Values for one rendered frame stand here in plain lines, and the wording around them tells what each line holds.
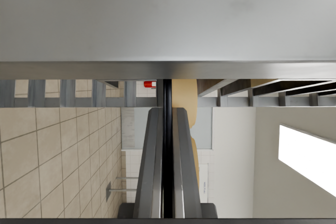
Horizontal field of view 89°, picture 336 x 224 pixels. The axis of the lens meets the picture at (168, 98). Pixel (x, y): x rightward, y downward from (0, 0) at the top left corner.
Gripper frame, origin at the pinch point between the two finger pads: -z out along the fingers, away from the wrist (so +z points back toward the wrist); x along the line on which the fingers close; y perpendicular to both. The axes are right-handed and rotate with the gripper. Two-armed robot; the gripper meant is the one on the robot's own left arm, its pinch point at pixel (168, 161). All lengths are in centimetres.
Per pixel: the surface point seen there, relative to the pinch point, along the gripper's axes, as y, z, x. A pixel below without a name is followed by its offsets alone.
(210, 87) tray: -5.9, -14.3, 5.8
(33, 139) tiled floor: -104, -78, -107
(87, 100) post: -25.2, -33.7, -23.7
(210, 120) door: -277, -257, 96
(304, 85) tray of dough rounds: -9.5, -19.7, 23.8
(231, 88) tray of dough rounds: -16.2, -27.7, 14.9
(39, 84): -22, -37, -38
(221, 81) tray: -2.7, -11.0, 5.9
